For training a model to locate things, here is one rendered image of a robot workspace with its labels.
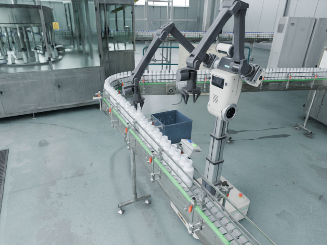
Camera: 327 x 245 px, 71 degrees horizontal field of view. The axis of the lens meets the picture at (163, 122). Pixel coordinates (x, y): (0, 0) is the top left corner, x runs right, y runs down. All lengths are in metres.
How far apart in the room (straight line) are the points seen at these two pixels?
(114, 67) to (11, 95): 3.08
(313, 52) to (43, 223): 7.49
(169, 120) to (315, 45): 6.10
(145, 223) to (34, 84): 3.28
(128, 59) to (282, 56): 4.36
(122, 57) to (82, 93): 2.44
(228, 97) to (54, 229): 2.01
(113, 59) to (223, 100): 5.34
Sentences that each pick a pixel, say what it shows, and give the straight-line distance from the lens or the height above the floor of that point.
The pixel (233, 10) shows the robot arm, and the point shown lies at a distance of 1.45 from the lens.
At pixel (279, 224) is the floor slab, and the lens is 2.78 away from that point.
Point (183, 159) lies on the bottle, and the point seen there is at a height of 1.15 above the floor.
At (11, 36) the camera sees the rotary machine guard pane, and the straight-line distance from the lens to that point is 4.65.
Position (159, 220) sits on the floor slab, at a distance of 2.52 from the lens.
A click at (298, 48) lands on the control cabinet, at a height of 1.09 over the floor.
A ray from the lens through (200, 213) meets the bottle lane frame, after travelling 1.25.
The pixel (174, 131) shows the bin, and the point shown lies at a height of 0.87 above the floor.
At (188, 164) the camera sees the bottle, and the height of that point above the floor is 1.16.
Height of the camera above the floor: 1.90
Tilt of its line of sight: 26 degrees down
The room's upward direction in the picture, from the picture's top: 2 degrees clockwise
